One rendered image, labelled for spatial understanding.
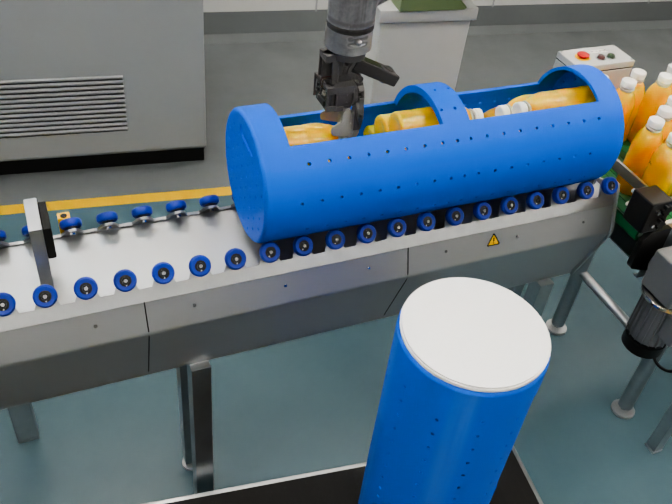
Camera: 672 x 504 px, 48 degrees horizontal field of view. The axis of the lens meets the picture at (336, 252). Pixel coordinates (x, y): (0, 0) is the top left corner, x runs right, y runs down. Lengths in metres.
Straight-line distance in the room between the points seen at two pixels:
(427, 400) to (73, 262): 0.78
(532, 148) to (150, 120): 2.01
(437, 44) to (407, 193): 0.97
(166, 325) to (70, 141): 1.90
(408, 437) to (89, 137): 2.29
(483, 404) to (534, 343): 0.16
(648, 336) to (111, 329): 1.37
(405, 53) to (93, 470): 1.58
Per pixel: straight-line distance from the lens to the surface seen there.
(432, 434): 1.43
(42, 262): 1.55
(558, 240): 1.99
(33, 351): 1.60
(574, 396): 2.80
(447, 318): 1.41
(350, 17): 1.42
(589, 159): 1.84
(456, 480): 1.53
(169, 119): 3.37
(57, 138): 3.40
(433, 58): 2.50
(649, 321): 2.15
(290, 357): 2.66
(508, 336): 1.41
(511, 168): 1.71
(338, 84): 1.50
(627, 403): 2.77
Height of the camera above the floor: 2.02
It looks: 41 degrees down
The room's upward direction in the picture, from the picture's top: 7 degrees clockwise
